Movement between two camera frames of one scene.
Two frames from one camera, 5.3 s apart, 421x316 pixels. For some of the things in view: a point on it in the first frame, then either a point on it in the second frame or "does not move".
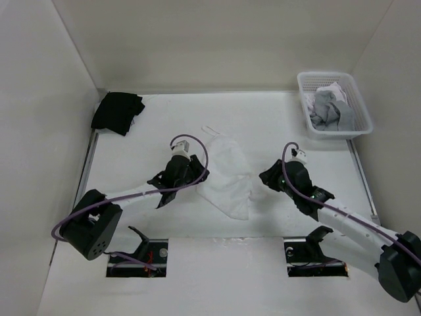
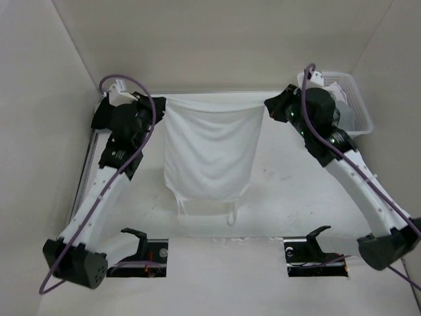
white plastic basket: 310,81 does not move
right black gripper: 268,178 -> 277,104
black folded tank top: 116,111 does not move
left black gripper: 195,166 -> 160,107
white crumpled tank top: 335,89 does not move
